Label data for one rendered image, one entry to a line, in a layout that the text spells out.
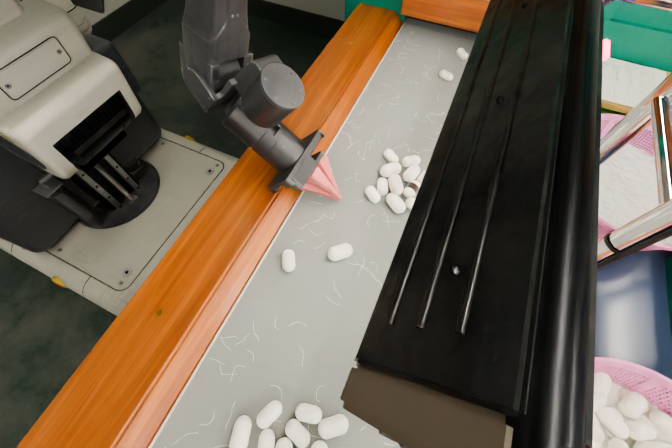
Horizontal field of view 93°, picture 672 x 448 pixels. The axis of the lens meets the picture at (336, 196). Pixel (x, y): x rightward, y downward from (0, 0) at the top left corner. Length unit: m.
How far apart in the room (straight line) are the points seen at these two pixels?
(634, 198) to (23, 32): 1.04
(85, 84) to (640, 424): 0.96
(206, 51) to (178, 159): 0.89
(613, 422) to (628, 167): 0.43
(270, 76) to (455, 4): 0.51
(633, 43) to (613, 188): 0.33
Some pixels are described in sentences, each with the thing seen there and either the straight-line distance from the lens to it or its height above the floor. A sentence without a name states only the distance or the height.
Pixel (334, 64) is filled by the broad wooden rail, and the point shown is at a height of 0.77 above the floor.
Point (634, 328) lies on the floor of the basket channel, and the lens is 0.69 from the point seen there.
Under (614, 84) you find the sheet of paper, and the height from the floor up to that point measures 0.78.
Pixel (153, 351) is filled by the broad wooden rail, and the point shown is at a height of 0.77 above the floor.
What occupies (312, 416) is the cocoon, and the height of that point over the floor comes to 0.76.
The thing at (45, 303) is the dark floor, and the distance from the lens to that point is 1.61.
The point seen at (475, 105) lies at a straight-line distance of 0.18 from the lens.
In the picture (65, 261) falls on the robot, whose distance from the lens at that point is 1.26.
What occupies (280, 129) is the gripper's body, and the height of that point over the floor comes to 0.87.
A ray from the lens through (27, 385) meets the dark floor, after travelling 1.55.
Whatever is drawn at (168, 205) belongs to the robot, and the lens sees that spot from 1.18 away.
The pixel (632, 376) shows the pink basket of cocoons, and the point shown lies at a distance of 0.56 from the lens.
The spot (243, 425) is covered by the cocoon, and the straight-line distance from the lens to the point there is 0.44.
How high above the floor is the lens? 1.19
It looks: 59 degrees down
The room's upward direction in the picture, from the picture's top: straight up
